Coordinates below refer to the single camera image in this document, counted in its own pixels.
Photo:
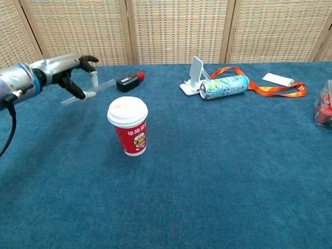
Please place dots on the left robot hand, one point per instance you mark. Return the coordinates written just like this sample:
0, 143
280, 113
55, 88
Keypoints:
57, 66

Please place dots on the transparent plastic straw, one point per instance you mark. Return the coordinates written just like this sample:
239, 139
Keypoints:
105, 84

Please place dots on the red paper cup white lid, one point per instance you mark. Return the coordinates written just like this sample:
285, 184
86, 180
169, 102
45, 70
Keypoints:
129, 129

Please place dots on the woven bamboo screen panel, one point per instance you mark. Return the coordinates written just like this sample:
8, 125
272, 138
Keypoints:
179, 31
327, 49
277, 31
77, 31
13, 39

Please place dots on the black bottle red cap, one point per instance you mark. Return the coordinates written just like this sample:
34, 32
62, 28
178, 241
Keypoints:
127, 83

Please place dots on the white phone stand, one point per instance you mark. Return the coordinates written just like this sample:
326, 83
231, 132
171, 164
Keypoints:
195, 70

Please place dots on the green blue drink can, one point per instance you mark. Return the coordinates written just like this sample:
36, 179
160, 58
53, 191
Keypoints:
225, 86

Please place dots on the blue table carpet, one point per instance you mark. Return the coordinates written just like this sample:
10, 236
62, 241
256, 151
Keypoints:
207, 168

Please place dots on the white card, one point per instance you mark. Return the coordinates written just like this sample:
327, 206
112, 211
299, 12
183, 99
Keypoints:
277, 79

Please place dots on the clear box red pieces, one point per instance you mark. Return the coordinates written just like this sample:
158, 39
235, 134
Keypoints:
325, 109

